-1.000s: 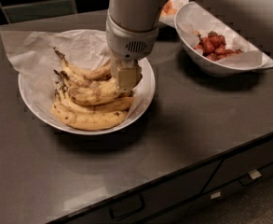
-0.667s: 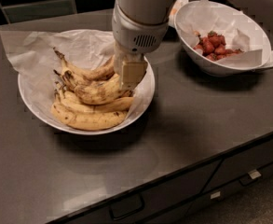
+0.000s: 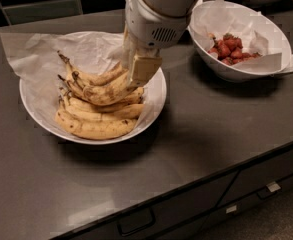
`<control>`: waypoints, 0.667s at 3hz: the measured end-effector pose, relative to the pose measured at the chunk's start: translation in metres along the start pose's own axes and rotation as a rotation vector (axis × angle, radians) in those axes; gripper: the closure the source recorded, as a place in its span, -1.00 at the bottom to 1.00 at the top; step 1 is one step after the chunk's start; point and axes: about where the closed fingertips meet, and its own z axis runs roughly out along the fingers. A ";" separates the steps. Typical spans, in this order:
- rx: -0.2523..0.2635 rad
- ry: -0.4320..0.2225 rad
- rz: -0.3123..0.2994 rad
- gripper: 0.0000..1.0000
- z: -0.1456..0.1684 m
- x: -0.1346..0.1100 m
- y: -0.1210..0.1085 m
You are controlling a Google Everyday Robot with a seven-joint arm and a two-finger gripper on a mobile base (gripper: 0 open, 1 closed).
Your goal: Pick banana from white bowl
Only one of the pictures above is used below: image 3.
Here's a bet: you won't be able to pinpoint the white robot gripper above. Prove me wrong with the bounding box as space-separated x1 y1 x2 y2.
121 0 190 87

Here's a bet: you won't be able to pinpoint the large spotted banana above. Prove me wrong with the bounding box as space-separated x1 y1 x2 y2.
59 73 136 106

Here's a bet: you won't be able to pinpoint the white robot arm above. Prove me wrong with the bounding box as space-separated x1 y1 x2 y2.
122 0 199 87

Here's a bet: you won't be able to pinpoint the top spotted banana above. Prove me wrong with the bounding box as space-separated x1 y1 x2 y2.
57 51 126 86

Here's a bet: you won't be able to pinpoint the hidden lower yellow banana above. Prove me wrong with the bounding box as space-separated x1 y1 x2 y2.
59 97 144 121

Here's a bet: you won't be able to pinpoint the large white banana bowl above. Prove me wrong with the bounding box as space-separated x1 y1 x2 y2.
18 31 168 146

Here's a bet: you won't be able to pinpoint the front bottom yellow banana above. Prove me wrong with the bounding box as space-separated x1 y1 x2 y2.
55 109 137 140

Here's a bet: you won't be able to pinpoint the white strawberry bowl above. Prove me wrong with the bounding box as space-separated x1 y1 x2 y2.
186 0 293 83

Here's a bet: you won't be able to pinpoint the red strawberries pile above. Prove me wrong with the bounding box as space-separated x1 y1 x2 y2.
208 33 261 66

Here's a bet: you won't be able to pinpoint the white paper under bananas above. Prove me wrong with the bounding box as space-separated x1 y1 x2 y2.
0 30 155 132

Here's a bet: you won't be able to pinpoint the dark cabinet drawers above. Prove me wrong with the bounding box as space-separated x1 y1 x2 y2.
51 142 293 240

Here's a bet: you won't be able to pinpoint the left drawer handle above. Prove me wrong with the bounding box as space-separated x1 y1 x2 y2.
117 208 156 237

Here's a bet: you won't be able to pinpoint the drawer handle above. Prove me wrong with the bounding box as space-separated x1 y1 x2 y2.
257 182 282 200
117 208 156 237

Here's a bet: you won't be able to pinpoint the right drawer handle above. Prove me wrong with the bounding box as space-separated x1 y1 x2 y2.
257 182 282 200

